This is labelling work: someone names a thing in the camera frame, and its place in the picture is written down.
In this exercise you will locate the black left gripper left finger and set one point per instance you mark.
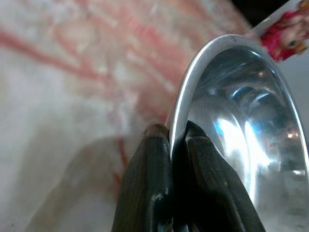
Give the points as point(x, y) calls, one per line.
point(144, 181)

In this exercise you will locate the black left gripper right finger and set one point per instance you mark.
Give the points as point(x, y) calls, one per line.
point(212, 193)

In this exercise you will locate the large steel bowl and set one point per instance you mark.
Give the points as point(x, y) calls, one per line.
point(253, 96)

